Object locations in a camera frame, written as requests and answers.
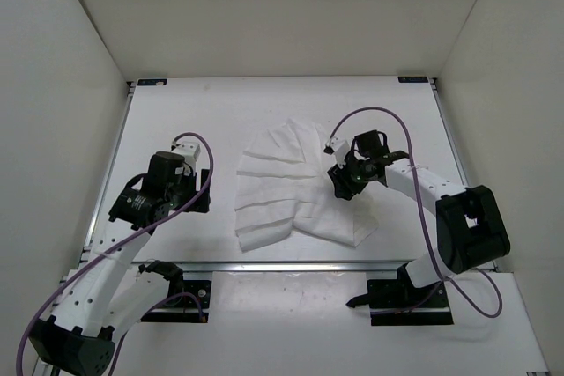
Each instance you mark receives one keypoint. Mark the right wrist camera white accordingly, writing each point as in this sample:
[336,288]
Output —
[339,148]

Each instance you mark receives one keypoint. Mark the aluminium front rail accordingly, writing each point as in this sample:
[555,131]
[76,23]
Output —
[288,267]

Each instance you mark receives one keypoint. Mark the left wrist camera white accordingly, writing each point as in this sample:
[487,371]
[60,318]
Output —
[189,150]

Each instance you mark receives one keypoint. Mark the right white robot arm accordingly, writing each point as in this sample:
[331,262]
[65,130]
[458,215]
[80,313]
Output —
[469,228]

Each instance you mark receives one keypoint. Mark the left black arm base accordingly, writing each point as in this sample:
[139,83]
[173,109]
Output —
[187,301]

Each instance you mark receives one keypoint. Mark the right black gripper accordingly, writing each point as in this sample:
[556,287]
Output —
[344,188]

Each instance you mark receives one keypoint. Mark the white pleated skirt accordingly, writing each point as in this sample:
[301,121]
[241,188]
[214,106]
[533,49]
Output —
[283,186]

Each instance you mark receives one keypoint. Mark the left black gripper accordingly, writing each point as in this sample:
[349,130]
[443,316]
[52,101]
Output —
[193,175]

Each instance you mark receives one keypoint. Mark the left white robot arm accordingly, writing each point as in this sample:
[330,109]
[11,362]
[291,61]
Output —
[87,327]

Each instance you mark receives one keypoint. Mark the blue corner label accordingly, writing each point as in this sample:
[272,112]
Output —
[412,79]
[152,82]

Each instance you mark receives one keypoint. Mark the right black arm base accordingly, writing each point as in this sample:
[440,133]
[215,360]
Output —
[395,302]

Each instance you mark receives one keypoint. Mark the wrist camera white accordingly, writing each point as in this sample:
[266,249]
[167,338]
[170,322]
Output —
[189,150]
[339,148]

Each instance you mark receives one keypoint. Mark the right blue corner label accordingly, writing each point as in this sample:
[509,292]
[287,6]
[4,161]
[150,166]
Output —
[412,79]

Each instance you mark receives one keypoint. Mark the left blue corner label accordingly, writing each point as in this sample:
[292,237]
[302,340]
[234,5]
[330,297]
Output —
[152,82]

